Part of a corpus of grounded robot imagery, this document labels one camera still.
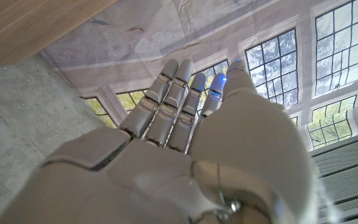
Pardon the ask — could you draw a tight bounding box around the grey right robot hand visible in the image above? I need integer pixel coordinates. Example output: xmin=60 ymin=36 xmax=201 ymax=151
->
xmin=0 ymin=58 xmax=324 ymax=224

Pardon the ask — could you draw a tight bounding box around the printed window backdrop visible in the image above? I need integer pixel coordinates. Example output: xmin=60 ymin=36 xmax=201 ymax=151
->
xmin=40 ymin=0 xmax=358 ymax=153

